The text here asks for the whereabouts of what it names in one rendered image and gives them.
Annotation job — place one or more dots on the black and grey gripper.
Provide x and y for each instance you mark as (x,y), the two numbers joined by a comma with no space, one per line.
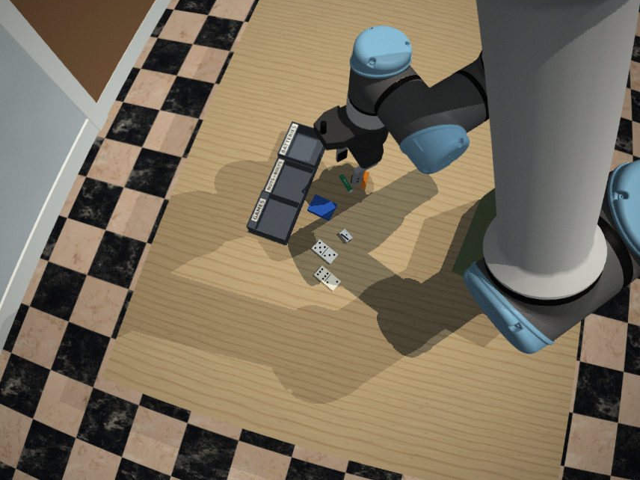
(336,131)

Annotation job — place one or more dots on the green battery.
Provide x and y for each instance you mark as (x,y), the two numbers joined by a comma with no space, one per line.
(346,184)

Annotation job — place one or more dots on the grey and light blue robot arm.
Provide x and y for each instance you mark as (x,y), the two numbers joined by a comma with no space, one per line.
(556,75)

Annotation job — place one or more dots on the dark grey three-compartment bin rack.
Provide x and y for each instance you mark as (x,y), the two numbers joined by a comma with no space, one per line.
(280,202)

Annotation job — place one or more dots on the orange battery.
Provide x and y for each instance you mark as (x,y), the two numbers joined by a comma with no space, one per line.
(364,181)

